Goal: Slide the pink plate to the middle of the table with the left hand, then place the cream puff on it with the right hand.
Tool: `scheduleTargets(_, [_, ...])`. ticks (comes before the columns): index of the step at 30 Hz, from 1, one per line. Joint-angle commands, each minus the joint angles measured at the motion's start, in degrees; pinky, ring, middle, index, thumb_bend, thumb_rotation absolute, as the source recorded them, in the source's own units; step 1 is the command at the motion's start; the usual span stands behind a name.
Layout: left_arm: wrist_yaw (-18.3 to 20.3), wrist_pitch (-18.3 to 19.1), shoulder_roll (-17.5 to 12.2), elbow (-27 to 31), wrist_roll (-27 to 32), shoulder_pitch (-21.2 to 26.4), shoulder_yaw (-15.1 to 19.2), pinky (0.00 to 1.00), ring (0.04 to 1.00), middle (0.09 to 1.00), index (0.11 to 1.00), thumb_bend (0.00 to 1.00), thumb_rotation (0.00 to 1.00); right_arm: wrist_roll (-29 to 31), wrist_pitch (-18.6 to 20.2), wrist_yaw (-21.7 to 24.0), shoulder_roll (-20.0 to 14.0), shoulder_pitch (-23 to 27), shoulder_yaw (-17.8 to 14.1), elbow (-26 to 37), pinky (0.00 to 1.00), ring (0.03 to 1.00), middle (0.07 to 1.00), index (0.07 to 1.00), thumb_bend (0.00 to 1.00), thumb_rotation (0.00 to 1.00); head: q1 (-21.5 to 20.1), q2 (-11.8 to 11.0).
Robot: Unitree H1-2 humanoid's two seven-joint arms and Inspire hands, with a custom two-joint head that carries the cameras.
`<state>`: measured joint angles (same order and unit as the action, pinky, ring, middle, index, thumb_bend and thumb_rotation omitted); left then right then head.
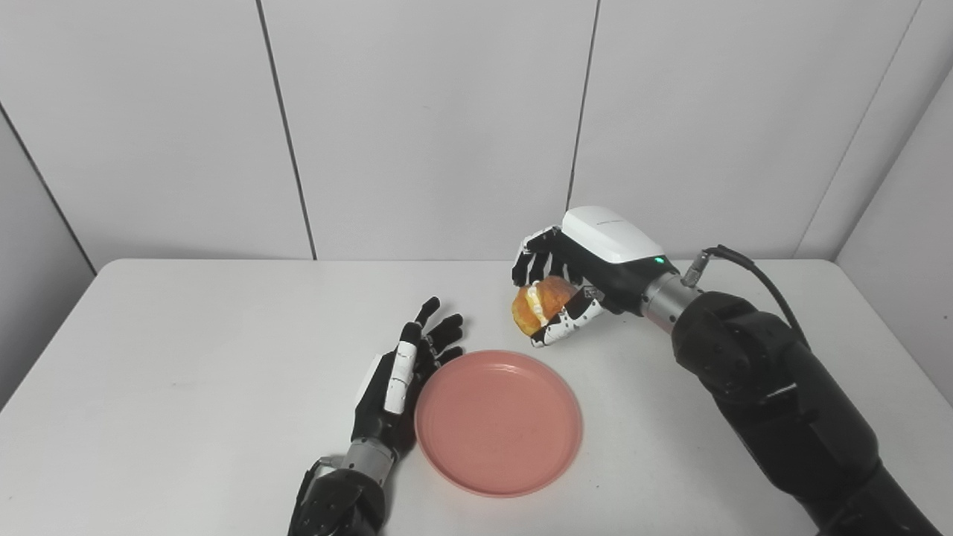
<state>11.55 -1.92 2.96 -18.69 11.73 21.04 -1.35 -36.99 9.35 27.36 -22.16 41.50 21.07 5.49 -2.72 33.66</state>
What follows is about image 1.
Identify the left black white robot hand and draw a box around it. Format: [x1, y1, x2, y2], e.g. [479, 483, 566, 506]
[350, 296, 465, 457]

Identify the cream puff pastry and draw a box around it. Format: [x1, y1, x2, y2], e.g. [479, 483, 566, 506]
[511, 276, 579, 337]

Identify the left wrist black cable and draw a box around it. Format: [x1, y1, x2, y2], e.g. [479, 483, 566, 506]
[292, 456, 345, 526]

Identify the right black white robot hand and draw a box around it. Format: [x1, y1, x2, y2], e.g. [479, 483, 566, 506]
[511, 206, 681, 348]

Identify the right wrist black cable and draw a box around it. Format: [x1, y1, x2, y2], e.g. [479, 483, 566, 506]
[681, 245, 812, 351]

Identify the pink round plate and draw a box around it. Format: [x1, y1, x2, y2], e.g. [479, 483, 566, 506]
[414, 350, 584, 498]

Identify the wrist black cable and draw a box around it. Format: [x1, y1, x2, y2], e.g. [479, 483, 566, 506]
[681, 245, 812, 351]
[292, 456, 345, 526]

